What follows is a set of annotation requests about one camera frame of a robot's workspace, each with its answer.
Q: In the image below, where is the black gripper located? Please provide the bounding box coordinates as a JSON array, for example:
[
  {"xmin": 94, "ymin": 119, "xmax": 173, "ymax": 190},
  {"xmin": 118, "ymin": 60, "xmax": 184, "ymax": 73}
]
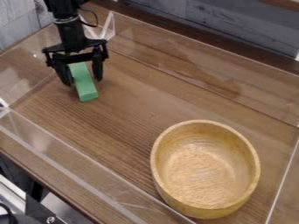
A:
[{"xmin": 41, "ymin": 19, "xmax": 107, "ymax": 87}]

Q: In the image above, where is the green rectangular block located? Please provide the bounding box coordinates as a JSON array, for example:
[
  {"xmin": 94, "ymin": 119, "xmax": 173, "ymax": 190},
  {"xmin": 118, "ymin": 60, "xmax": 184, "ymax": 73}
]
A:
[{"xmin": 69, "ymin": 62, "xmax": 98, "ymax": 102}]

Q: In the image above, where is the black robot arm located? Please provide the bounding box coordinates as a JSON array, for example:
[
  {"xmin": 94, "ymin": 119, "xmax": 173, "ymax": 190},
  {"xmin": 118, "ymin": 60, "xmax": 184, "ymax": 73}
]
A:
[{"xmin": 41, "ymin": 0, "xmax": 107, "ymax": 86}]

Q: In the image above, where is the light wooden bowl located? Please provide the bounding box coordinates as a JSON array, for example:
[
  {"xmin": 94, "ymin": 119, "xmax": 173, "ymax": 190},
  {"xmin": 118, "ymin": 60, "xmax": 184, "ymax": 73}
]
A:
[{"xmin": 150, "ymin": 120, "xmax": 261, "ymax": 220}]

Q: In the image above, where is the clear acrylic enclosure wall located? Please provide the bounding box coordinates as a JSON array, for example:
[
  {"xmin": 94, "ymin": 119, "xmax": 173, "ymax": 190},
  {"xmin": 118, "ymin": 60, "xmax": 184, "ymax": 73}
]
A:
[{"xmin": 0, "ymin": 16, "xmax": 299, "ymax": 224}]

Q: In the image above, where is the black metal bracket with bolt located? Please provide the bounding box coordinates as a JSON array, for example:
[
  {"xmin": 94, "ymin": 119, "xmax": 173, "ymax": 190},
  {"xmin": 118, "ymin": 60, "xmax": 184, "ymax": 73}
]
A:
[{"xmin": 23, "ymin": 195, "xmax": 67, "ymax": 224}]

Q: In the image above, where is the black cable lower left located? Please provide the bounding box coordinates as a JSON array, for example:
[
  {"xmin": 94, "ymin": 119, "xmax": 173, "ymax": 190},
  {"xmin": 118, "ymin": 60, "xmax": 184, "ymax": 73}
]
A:
[{"xmin": 0, "ymin": 202, "xmax": 18, "ymax": 224}]

